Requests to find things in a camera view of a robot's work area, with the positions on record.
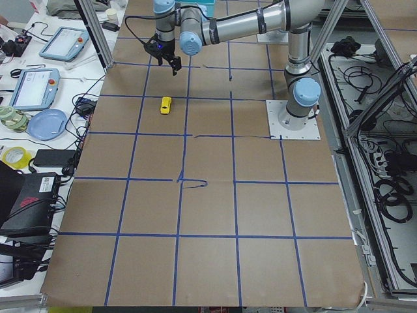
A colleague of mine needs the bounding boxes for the teach pendant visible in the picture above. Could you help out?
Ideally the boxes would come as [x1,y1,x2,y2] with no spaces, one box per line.
[38,27,90,62]
[9,68,61,112]

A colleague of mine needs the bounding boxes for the upper teach pendant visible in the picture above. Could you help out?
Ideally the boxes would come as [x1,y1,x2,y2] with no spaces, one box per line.
[38,27,90,62]

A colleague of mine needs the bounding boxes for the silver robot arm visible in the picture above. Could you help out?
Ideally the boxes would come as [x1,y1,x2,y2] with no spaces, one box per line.
[143,1,324,78]

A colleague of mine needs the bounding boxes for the black power adapter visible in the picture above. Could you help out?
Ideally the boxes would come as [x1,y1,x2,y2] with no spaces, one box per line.
[33,149,76,168]

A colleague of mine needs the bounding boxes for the blue plastic plate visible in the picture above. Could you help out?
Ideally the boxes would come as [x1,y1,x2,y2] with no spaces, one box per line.
[27,109,67,141]

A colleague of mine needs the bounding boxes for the paper cup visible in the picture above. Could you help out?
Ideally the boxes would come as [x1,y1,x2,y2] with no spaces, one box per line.
[105,8,119,25]

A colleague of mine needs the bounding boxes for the aluminium frame post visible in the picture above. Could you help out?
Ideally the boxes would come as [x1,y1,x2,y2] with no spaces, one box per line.
[74,0,114,69]

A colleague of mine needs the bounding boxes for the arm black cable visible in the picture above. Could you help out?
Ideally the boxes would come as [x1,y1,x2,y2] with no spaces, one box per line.
[124,15,158,46]

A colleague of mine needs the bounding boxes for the green tape rolls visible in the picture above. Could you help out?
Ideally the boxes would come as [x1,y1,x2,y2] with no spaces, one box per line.
[1,106,29,133]

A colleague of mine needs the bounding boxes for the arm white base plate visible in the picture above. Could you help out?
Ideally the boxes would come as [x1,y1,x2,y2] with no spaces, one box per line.
[257,30,289,46]
[266,100,321,140]

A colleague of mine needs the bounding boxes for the black laptop computer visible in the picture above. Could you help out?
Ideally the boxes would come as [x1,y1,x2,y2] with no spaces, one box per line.
[0,161,63,239]

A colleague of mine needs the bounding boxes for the lower teach pendant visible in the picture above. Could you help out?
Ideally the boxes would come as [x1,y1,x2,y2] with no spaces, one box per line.
[9,68,61,112]

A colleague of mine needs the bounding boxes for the yellow toy beetle car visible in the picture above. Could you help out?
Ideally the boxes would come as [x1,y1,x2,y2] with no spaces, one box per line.
[160,97,172,115]

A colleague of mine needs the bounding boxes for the yellow tape roll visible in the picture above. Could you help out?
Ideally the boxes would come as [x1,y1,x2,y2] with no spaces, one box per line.
[1,147,33,170]

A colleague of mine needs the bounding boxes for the teal plastic storage bin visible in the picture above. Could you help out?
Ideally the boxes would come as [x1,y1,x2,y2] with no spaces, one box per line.
[177,0,216,18]

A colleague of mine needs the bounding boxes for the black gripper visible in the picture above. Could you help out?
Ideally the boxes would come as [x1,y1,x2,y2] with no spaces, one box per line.
[143,33,182,76]

